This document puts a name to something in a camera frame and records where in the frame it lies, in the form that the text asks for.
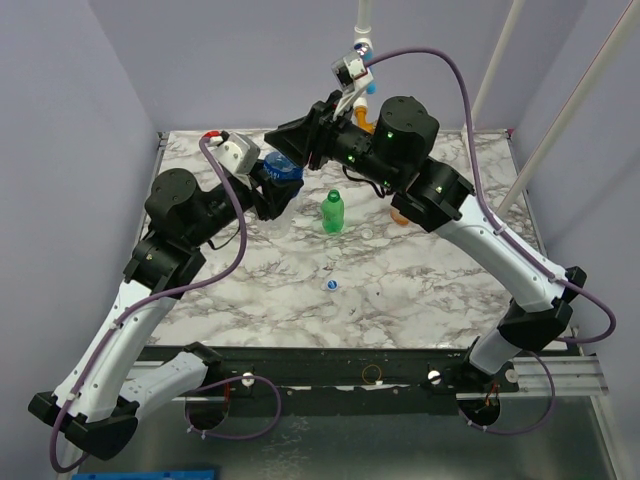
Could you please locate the white rear pole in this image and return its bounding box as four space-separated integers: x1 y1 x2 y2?
471 0 526 125

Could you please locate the white blue bottle cap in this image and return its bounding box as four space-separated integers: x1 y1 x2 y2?
326 279 339 292

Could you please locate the white pipe stand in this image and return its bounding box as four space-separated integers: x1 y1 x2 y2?
354 0 373 47

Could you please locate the blue faucet tap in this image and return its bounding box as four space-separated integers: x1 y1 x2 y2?
351 41 379 96

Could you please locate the blue label plastic bottle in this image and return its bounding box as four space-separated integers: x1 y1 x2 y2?
261 151 303 239

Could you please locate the yellow faucet tap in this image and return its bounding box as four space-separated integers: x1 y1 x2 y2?
354 106 375 134

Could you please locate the white diagonal pole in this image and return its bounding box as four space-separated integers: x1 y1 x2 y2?
497 1 639 216

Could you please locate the aluminium extrusion rail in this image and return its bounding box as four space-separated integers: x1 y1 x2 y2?
514 356 609 397

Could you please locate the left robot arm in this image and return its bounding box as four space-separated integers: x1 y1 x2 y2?
28 164 303 473

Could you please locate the green plastic bottle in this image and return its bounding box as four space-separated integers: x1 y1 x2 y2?
321 189 345 234

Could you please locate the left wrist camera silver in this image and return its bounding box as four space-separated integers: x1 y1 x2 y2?
213 133 260 177

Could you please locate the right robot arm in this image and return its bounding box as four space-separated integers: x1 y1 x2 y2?
265 92 586 392

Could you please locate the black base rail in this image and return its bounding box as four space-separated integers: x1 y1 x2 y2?
130 344 521 417

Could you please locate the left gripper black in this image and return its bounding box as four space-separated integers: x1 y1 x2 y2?
187 159 304 248

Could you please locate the orange plastic bottle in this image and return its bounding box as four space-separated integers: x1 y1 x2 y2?
390 208 411 227

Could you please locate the blue tray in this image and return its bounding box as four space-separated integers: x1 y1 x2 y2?
71 469 217 480

